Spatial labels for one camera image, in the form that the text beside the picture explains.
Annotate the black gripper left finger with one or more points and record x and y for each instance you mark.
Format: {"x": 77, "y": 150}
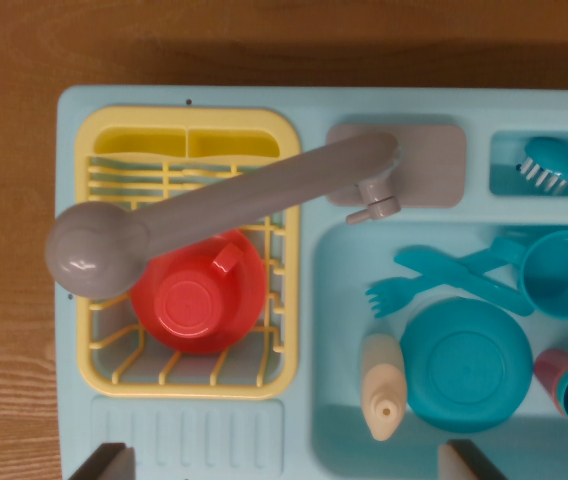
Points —
{"x": 109, "y": 465}

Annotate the teal plastic knife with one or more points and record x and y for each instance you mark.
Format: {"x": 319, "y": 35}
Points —
{"x": 444, "y": 270}

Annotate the cream toy detergent bottle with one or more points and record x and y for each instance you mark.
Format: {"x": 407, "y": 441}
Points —
{"x": 383, "y": 380}

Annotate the teal plastic fork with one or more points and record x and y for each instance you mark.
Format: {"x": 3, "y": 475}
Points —
{"x": 389, "y": 297}

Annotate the light blue toy sink unit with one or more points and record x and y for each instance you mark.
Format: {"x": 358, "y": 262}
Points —
{"x": 309, "y": 440}

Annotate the yellow plastic dish rack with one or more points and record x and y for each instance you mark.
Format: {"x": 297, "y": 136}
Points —
{"x": 86, "y": 360}

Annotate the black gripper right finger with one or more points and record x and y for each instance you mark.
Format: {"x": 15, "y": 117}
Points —
{"x": 464, "y": 465}

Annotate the red plastic cup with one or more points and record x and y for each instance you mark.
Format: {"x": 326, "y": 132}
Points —
{"x": 186, "y": 310}

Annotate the teal plastic plate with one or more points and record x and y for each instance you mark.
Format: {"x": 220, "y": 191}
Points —
{"x": 464, "y": 365}

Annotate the red plastic plate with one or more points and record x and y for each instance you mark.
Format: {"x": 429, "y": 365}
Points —
{"x": 246, "y": 280}

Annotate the grey toy faucet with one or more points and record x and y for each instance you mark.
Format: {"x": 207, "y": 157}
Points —
{"x": 244, "y": 190}

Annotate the teal dish brush white bristles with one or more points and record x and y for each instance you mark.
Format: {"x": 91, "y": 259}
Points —
{"x": 554, "y": 157}

